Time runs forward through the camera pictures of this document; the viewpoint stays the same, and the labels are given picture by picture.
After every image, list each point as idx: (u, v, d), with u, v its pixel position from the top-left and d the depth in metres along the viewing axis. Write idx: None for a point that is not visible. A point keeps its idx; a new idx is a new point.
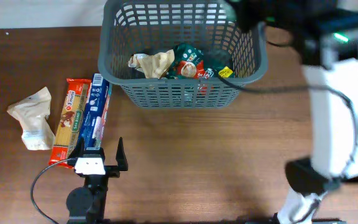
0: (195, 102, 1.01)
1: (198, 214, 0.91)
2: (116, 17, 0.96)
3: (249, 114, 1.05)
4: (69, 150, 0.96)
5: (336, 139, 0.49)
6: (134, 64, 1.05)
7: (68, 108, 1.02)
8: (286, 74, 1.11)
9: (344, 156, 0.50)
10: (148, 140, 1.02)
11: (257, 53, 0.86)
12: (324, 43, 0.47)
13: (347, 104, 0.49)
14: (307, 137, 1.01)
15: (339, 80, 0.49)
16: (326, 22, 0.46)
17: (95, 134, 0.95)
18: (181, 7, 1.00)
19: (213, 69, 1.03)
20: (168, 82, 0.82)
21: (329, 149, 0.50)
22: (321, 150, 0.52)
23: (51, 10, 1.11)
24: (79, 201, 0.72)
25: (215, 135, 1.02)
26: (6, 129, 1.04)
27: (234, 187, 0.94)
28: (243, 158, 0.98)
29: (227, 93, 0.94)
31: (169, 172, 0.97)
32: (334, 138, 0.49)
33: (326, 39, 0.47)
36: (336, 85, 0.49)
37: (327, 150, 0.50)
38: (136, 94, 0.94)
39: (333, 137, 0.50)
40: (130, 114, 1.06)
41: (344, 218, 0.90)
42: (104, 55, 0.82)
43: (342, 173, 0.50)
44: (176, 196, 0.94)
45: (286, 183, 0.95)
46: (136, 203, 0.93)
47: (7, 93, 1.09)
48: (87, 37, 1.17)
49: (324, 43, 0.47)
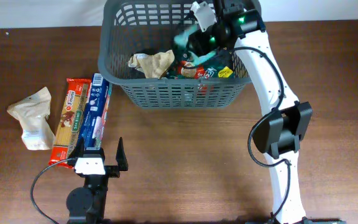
0: (195, 102, 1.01)
1: (198, 214, 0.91)
2: (117, 17, 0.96)
3: (249, 114, 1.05)
4: (69, 150, 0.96)
5: (266, 81, 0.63)
6: (134, 64, 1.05)
7: (68, 108, 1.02)
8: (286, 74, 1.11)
9: (274, 92, 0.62)
10: (148, 140, 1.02)
11: None
12: (236, 26, 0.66)
13: (262, 56, 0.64)
14: (307, 137, 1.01)
15: (252, 42, 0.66)
16: (233, 17, 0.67)
17: (95, 134, 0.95)
18: (181, 7, 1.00)
19: (213, 69, 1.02)
20: (168, 82, 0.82)
21: (262, 91, 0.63)
22: (258, 93, 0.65)
23: (51, 10, 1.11)
24: (81, 198, 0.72)
25: (215, 135, 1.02)
26: (6, 129, 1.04)
27: (234, 187, 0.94)
28: (243, 158, 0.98)
29: (227, 93, 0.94)
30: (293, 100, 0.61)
31: (169, 172, 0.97)
32: (264, 81, 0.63)
33: (235, 22, 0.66)
36: (252, 45, 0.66)
37: (261, 93, 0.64)
38: (136, 94, 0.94)
39: (263, 81, 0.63)
40: (130, 114, 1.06)
41: (344, 218, 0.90)
42: (104, 54, 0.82)
43: (275, 106, 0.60)
44: (176, 196, 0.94)
45: None
46: (136, 203, 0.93)
47: (7, 93, 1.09)
48: (87, 37, 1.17)
49: (235, 26, 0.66)
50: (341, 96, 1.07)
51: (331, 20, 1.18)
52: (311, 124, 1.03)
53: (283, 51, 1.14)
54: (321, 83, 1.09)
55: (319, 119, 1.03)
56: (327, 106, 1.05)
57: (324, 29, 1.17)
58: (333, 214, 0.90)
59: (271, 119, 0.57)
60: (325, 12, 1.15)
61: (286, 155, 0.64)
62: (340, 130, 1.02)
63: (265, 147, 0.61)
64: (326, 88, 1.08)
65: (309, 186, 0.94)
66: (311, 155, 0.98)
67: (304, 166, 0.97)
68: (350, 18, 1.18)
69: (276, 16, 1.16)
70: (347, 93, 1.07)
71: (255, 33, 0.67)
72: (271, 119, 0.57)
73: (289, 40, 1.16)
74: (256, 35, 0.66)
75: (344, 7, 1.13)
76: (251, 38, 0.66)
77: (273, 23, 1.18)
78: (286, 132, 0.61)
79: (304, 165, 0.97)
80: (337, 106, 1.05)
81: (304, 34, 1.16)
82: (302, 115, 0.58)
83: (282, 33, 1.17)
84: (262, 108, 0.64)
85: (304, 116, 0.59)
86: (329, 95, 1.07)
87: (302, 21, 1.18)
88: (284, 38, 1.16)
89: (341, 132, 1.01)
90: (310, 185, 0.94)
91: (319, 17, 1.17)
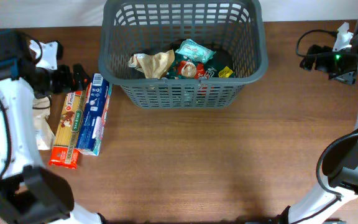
0: (195, 102, 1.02)
1: (198, 214, 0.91)
2: (116, 17, 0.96)
3: (249, 114, 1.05)
4: (81, 150, 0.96)
5: None
6: (134, 64, 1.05)
7: (68, 108, 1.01)
8: (286, 74, 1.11)
9: None
10: (148, 141, 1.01)
11: (257, 52, 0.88)
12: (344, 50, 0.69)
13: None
14: (307, 138, 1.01)
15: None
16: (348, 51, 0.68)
17: (95, 133, 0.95)
18: (181, 7, 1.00)
19: (213, 70, 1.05)
20: (169, 82, 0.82)
21: None
22: None
23: (51, 10, 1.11)
24: (2, 42, 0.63)
25: (215, 136, 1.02)
26: None
27: (234, 187, 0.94)
28: (243, 157, 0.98)
29: (227, 93, 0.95)
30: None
31: (169, 172, 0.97)
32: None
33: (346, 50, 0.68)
36: None
37: None
38: (136, 94, 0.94)
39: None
40: (130, 114, 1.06)
41: (344, 218, 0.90)
42: (104, 53, 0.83)
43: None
44: (176, 196, 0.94)
45: (286, 183, 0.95)
46: (136, 203, 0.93)
47: None
48: (88, 37, 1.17)
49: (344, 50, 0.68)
50: (341, 96, 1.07)
51: (332, 20, 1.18)
52: (310, 124, 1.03)
53: (283, 51, 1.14)
54: (321, 83, 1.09)
55: (319, 119, 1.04)
56: (327, 106, 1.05)
57: (324, 29, 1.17)
58: (332, 214, 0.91)
59: (357, 141, 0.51)
60: (326, 12, 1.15)
61: (345, 192, 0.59)
62: (340, 130, 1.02)
63: (332, 173, 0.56)
64: (326, 88, 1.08)
65: (309, 186, 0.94)
66: (311, 155, 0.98)
67: (304, 166, 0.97)
68: (349, 18, 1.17)
69: (275, 16, 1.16)
70: (347, 92, 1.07)
71: (342, 27, 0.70)
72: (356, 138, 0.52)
73: (289, 40, 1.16)
74: (345, 24, 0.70)
75: (344, 7, 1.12)
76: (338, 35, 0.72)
77: (273, 23, 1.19)
78: None
79: (304, 165, 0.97)
80: (337, 106, 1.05)
81: (304, 33, 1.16)
82: None
83: (282, 33, 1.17)
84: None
85: None
86: (329, 95, 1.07)
87: (302, 21, 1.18)
88: (284, 38, 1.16)
89: (341, 132, 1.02)
90: (310, 185, 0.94)
91: (319, 17, 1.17)
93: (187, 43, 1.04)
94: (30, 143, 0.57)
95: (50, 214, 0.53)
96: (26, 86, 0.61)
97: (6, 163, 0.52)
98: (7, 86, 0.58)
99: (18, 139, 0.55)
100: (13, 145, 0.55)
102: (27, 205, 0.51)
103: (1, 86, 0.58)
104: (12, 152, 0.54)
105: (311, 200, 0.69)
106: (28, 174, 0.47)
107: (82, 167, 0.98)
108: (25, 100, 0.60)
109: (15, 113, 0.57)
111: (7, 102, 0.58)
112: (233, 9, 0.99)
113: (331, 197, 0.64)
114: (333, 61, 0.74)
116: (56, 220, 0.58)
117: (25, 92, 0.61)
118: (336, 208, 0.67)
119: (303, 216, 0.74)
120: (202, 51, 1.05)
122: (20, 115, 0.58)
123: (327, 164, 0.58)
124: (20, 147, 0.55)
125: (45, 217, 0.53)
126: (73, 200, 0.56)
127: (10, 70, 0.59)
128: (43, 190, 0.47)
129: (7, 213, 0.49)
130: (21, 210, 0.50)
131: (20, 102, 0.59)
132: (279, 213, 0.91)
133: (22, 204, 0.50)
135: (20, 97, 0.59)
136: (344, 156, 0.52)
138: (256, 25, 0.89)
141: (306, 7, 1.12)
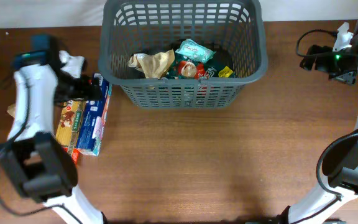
0: (195, 102, 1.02)
1: (198, 214, 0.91)
2: (116, 17, 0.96)
3: (248, 114, 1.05)
4: (81, 151, 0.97)
5: None
6: (134, 64, 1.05)
7: (68, 108, 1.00)
8: (286, 74, 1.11)
9: None
10: (148, 141, 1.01)
11: (257, 52, 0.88)
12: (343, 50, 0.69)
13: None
14: (307, 137, 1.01)
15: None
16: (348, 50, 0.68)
17: (95, 133, 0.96)
18: (181, 7, 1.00)
19: (213, 69, 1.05)
20: (169, 82, 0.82)
21: None
22: None
23: (51, 10, 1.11)
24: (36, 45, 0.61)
25: (215, 136, 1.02)
26: (7, 129, 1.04)
27: (234, 187, 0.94)
28: (243, 157, 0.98)
29: (227, 93, 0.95)
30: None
31: (169, 172, 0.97)
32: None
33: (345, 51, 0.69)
36: None
37: None
38: (136, 94, 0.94)
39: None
40: (130, 113, 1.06)
41: (344, 218, 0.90)
42: (104, 53, 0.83)
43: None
44: (175, 196, 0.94)
45: (286, 183, 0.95)
46: (136, 203, 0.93)
47: (8, 93, 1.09)
48: (88, 37, 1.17)
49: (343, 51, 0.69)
50: (341, 96, 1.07)
51: (332, 20, 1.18)
52: (310, 124, 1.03)
53: (283, 51, 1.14)
54: (320, 83, 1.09)
55: (319, 119, 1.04)
56: (327, 106, 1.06)
57: (324, 28, 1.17)
58: (332, 214, 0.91)
59: (357, 141, 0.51)
60: (325, 12, 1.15)
61: (345, 192, 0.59)
62: (340, 130, 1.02)
63: (332, 173, 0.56)
64: (326, 88, 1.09)
65: (309, 186, 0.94)
66: (311, 155, 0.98)
67: (303, 166, 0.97)
68: (349, 18, 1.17)
69: (275, 16, 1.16)
70: (347, 92, 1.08)
71: (342, 27, 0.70)
72: (355, 137, 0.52)
73: (289, 40, 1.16)
74: (346, 24, 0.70)
75: (344, 7, 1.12)
76: (338, 35, 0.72)
77: (273, 23, 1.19)
78: None
79: (304, 166, 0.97)
80: (337, 106, 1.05)
81: (304, 34, 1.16)
82: None
83: (282, 33, 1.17)
84: None
85: None
86: (329, 95, 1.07)
87: (302, 21, 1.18)
88: (284, 38, 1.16)
89: (341, 132, 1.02)
90: (309, 185, 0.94)
91: (319, 17, 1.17)
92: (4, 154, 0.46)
93: (187, 43, 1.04)
94: (46, 118, 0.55)
95: (55, 187, 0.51)
96: (52, 74, 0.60)
97: (22, 126, 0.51)
98: (35, 69, 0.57)
99: (36, 111, 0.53)
100: (30, 113, 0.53)
102: (35, 172, 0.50)
103: (30, 69, 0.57)
104: (28, 117, 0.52)
105: (310, 200, 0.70)
106: (38, 139, 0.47)
107: (82, 167, 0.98)
108: (50, 86, 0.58)
109: (36, 92, 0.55)
111: (32, 81, 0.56)
112: (233, 9, 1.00)
113: (331, 198, 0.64)
114: (332, 61, 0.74)
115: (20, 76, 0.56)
116: (58, 196, 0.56)
117: (50, 79, 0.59)
118: (335, 208, 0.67)
119: (303, 216, 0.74)
120: (202, 51, 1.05)
122: (43, 94, 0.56)
123: (326, 163, 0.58)
124: (36, 117, 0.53)
125: (49, 190, 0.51)
126: (76, 175, 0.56)
127: (40, 58, 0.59)
128: (51, 154, 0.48)
129: (15, 176, 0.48)
130: (28, 176, 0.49)
131: (45, 85, 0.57)
132: (279, 213, 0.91)
133: (30, 170, 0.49)
135: (46, 81, 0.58)
136: (344, 156, 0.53)
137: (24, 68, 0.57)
138: (256, 25, 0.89)
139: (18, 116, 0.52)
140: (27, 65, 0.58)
141: (306, 7, 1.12)
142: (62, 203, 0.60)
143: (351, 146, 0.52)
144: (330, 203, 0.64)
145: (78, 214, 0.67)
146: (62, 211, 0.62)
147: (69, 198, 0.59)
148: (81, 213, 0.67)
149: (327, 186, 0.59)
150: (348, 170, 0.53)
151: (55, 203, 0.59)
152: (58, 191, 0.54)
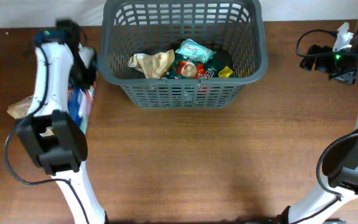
0: (195, 102, 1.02)
1: (198, 214, 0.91)
2: (116, 17, 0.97)
3: (249, 114, 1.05)
4: None
5: None
6: (134, 64, 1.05)
7: None
8: (286, 74, 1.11)
9: None
10: (148, 141, 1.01)
11: (257, 52, 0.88)
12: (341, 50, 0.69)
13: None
14: (307, 138, 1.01)
15: None
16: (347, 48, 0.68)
17: (82, 111, 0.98)
18: (181, 7, 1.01)
19: (213, 69, 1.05)
20: (169, 82, 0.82)
21: None
22: None
23: (52, 10, 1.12)
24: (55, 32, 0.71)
25: (215, 136, 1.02)
26: (6, 128, 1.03)
27: (234, 187, 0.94)
28: (243, 157, 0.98)
29: (227, 94, 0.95)
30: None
31: (170, 172, 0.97)
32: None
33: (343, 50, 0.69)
36: None
37: None
38: (136, 94, 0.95)
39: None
40: (130, 113, 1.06)
41: (344, 218, 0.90)
42: (104, 54, 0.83)
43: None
44: (176, 196, 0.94)
45: (286, 183, 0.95)
46: (137, 203, 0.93)
47: (7, 92, 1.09)
48: (88, 36, 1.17)
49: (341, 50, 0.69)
50: (340, 96, 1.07)
51: (332, 20, 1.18)
52: (310, 124, 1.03)
53: (284, 52, 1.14)
54: (320, 83, 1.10)
55: (319, 119, 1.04)
56: (327, 106, 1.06)
57: (324, 28, 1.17)
58: (332, 214, 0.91)
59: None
60: (325, 12, 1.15)
61: (345, 191, 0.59)
62: (340, 130, 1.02)
63: (332, 172, 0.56)
64: (326, 89, 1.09)
65: (309, 186, 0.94)
66: (311, 155, 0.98)
67: (303, 166, 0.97)
68: (349, 18, 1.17)
69: (275, 15, 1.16)
70: (347, 92, 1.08)
71: (342, 27, 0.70)
72: (356, 137, 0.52)
73: (289, 40, 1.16)
74: (346, 25, 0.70)
75: (344, 7, 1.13)
76: (338, 35, 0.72)
77: (273, 23, 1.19)
78: None
79: (304, 166, 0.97)
80: (337, 106, 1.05)
81: (304, 33, 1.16)
82: None
83: (282, 33, 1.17)
84: None
85: None
86: (329, 95, 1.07)
87: (302, 21, 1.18)
88: (284, 38, 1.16)
89: (341, 132, 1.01)
90: (310, 185, 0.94)
91: (319, 17, 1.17)
92: (22, 128, 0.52)
93: (187, 43, 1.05)
94: (62, 96, 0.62)
95: (66, 160, 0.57)
96: (69, 51, 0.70)
97: (40, 104, 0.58)
98: (54, 48, 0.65)
99: (53, 91, 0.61)
100: (48, 93, 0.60)
102: (50, 146, 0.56)
103: (50, 47, 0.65)
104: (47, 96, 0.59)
105: (311, 201, 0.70)
106: (56, 119, 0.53)
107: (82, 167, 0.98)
108: (66, 63, 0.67)
109: (56, 73, 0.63)
111: (51, 59, 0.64)
112: (233, 9, 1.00)
113: (331, 197, 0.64)
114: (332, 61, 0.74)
115: (39, 53, 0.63)
116: (66, 170, 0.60)
117: (67, 57, 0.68)
118: (336, 209, 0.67)
119: (303, 216, 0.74)
120: (202, 51, 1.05)
122: (59, 72, 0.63)
123: (327, 163, 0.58)
124: (54, 95, 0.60)
125: (60, 162, 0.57)
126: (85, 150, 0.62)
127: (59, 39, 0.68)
128: (66, 132, 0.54)
129: (33, 148, 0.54)
130: (44, 149, 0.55)
131: (61, 63, 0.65)
132: (279, 213, 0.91)
133: (45, 144, 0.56)
135: (62, 60, 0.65)
136: (344, 156, 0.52)
137: (45, 45, 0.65)
138: (256, 25, 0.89)
139: (38, 93, 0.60)
140: (47, 44, 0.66)
141: (305, 7, 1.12)
142: (69, 178, 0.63)
143: (352, 147, 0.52)
144: (330, 202, 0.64)
145: (83, 201, 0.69)
146: (68, 189, 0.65)
147: (76, 175, 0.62)
148: (86, 199, 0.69)
149: (327, 185, 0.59)
150: (349, 170, 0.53)
151: (62, 177, 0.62)
152: (68, 164, 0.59)
